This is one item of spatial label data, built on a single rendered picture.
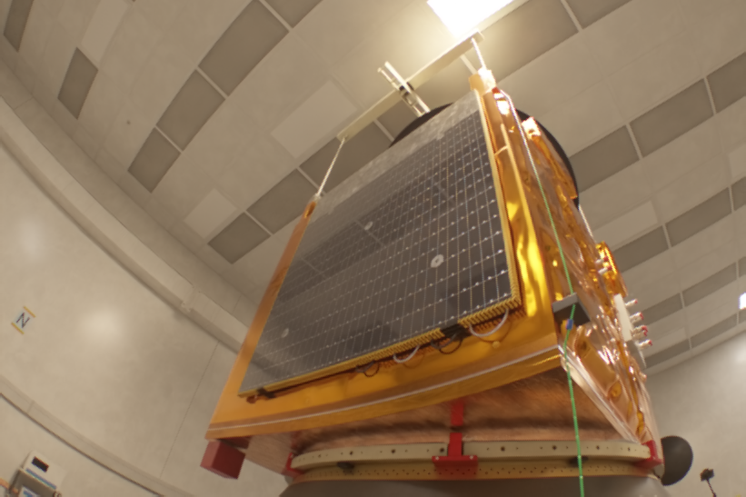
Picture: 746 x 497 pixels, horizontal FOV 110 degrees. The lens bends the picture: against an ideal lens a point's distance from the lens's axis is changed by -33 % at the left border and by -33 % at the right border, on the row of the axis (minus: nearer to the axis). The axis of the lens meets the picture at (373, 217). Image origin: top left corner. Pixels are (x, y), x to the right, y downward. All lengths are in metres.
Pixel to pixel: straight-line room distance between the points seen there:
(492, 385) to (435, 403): 0.16
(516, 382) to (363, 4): 3.65
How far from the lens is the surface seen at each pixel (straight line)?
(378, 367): 1.21
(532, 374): 0.90
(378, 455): 1.24
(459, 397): 0.98
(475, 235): 1.22
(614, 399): 1.40
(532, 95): 4.29
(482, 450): 1.16
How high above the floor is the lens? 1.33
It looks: 51 degrees up
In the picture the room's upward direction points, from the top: 14 degrees clockwise
